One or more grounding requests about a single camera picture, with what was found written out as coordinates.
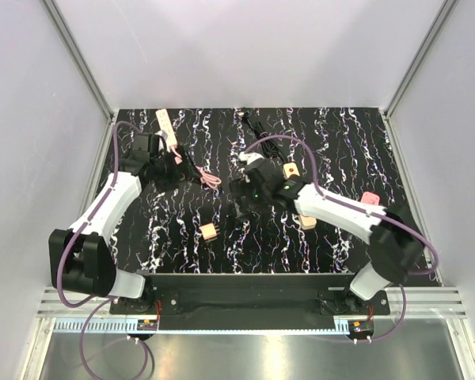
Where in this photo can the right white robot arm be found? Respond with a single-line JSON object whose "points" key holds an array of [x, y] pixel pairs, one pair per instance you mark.
{"points": [[394, 247]]}

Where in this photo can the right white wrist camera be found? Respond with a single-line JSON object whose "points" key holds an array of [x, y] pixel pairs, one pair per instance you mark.
{"points": [[249, 158]]}

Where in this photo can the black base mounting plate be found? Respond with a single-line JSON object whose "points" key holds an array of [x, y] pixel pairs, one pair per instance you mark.
{"points": [[181, 293]]}

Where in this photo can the pink cube plug adapter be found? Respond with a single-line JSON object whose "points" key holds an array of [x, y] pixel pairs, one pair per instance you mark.
{"points": [[209, 231]]}

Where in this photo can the grey cable duct rail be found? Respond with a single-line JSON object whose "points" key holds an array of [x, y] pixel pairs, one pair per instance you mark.
{"points": [[165, 326]]}

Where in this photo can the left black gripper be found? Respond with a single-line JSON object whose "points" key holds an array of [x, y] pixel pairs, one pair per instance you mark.
{"points": [[181, 172]]}

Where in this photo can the beige red power strip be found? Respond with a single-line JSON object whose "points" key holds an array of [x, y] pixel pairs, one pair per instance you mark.
{"points": [[307, 223]]}

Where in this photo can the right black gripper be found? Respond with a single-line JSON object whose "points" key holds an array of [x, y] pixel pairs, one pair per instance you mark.
{"points": [[241, 188]]}

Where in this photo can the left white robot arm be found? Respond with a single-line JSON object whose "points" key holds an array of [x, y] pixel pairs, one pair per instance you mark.
{"points": [[80, 256]]}

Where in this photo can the white pink power strip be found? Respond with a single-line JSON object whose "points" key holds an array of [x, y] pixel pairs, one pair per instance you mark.
{"points": [[166, 128]]}

